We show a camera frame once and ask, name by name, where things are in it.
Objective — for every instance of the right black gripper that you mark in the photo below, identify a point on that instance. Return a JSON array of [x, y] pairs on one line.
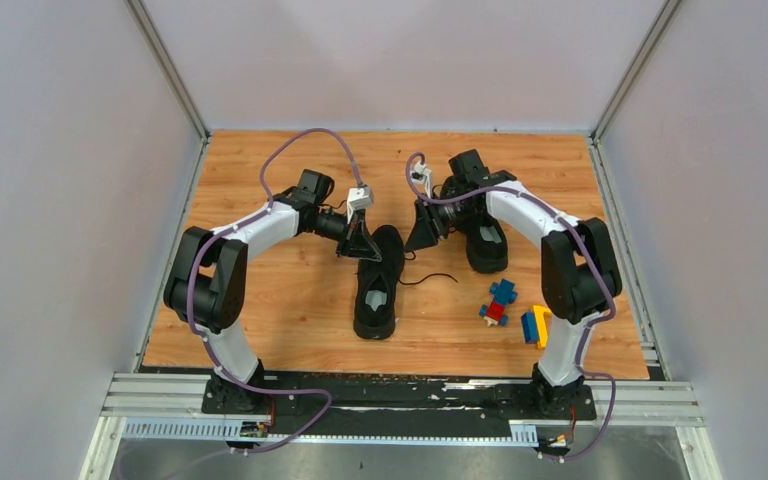
[[428, 228]]

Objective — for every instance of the white slotted cable duct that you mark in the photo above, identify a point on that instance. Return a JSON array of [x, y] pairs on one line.
[[448, 430]]

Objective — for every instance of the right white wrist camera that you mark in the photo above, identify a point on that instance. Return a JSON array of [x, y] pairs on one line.
[[421, 176]]

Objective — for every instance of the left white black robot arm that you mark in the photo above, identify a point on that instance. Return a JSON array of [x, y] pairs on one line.
[[207, 281]]

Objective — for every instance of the yellow blue toy block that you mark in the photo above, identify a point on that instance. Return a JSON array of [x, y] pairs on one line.
[[535, 323]]

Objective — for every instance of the black shoe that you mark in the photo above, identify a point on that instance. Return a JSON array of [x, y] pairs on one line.
[[486, 245], [375, 303]]

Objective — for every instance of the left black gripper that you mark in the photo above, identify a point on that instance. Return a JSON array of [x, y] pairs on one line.
[[357, 241]]

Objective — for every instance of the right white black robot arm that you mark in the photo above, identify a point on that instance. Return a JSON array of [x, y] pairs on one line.
[[580, 276]]

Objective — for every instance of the aluminium frame rail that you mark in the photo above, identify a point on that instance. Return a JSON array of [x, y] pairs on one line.
[[650, 403]]

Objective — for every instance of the blue red toy block car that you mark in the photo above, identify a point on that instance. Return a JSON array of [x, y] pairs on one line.
[[503, 294]]

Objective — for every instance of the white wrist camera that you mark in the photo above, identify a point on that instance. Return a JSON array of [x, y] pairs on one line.
[[359, 199], [421, 176]]

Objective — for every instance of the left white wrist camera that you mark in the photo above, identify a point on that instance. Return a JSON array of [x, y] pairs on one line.
[[359, 199]]

